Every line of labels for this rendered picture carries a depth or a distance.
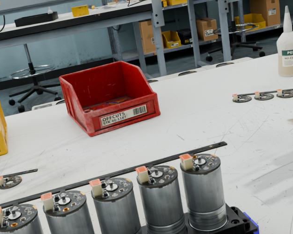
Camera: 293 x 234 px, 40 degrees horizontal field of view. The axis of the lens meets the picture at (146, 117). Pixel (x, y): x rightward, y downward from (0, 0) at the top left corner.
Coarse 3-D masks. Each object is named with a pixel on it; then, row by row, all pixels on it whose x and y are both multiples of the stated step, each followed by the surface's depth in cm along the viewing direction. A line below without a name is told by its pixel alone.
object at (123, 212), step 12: (132, 192) 23; (96, 204) 23; (108, 204) 22; (120, 204) 23; (132, 204) 23; (108, 216) 23; (120, 216) 23; (132, 216) 23; (108, 228) 23; (120, 228) 23; (132, 228) 23
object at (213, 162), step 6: (192, 156) 26; (204, 156) 25; (210, 156) 25; (216, 156) 25; (180, 162) 25; (210, 162) 24; (216, 162) 24; (180, 168) 25; (192, 168) 24; (198, 168) 24; (210, 168) 24; (216, 168) 24; (198, 174) 24
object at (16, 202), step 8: (216, 144) 27; (224, 144) 27; (184, 152) 26; (192, 152) 26; (200, 152) 26; (160, 160) 26; (168, 160) 26; (128, 168) 26; (104, 176) 25; (112, 176) 25; (72, 184) 25; (80, 184) 25; (48, 192) 24; (56, 192) 24; (16, 200) 24; (24, 200) 24; (32, 200) 24
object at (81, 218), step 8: (64, 208) 22; (80, 208) 22; (48, 216) 22; (56, 216) 22; (64, 216) 22; (72, 216) 22; (80, 216) 22; (88, 216) 23; (48, 224) 23; (56, 224) 22; (64, 224) 22; (72, 224) 22; (80, 224) 22; (88, 224) 23; (56, 232) 22; (64, 232) 22; (72, 232) 22; (80, 232) 22; (88, 232) 23
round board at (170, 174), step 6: (150, 168) 25; (156, 168) 25; (162, 168) 25; (168, 168) 25; (174, 168) 25; (150, 174) 24; (168, 174) 24; (174, 174) 24; (138, 180) 24; (150, 180) 23; (156, 180) 23; (168, 180) 23; (174, 180) 23; (144, 186) 23; (150, 186) 23; (156, 186) 23
